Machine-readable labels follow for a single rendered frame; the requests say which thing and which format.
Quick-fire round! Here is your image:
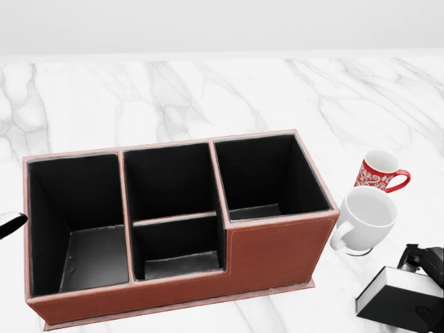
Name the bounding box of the red patterned mug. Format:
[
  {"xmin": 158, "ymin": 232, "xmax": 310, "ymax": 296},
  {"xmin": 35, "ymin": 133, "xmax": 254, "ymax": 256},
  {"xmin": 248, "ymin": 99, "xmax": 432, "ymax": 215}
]
[{"xmin": 353, "ymin": 148, "xmax": 411, "ymax": 194}]

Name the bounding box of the black book with white pages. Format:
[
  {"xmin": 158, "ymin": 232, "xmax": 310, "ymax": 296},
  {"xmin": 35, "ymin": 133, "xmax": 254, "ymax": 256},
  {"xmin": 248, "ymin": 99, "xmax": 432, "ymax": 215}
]
[{"xmin": 355, "ymin": 266, "xmax": 444, "ymax": 333}]

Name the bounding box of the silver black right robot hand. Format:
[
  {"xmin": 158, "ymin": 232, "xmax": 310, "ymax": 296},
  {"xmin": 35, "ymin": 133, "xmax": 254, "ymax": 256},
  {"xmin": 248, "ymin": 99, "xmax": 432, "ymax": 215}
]
[{"xmin": 397, "ymin": 243, "xmax": 444, "ymax": 333}]

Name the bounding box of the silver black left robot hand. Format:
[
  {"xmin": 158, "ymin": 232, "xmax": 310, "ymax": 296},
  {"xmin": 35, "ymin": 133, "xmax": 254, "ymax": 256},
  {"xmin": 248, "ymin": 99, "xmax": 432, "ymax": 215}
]
[{"xmin": 0, "ymin": 211, "xmax": 29, "ymax": 241}]

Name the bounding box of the white mug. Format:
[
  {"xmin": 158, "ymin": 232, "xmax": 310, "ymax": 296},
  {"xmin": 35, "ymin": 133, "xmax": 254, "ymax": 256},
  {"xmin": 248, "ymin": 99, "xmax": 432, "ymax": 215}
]
[{"xmin": 329, "ymin": 185, "xmax": 398, "ymax": 257}]

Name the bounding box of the red-brown desk caddy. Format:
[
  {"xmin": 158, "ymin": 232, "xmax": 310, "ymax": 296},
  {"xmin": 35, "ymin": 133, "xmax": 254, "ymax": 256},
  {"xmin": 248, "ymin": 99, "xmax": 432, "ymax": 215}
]
[{"xmin": 22, "ymin": 128, "xmax": 341, "ymax": 332}]

